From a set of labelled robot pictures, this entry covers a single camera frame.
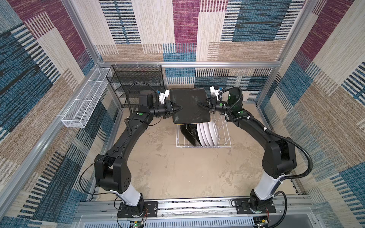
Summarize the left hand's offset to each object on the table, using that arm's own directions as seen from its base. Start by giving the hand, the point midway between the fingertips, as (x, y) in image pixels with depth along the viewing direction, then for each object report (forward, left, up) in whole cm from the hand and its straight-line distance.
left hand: (183, 106), depth 73 cm
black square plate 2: (-6, -8, -24) cm, 26 cm away
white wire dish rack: (+1, -27, -28) cm, 39 cm away
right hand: (+3, -7, -2) cm, 8 cm away
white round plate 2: (-4, -14, -19) cm, 24 cm away
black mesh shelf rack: (+38, +43, -8) cm, 58 cm away
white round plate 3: (-2, -18, -20) cm, 27 cm away
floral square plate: (-3, -4, -18) cm, 19 cm away
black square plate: (-2, -4, -2) cm, 5 cm away
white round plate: (-5, -10, -19) cm, 22 cm away
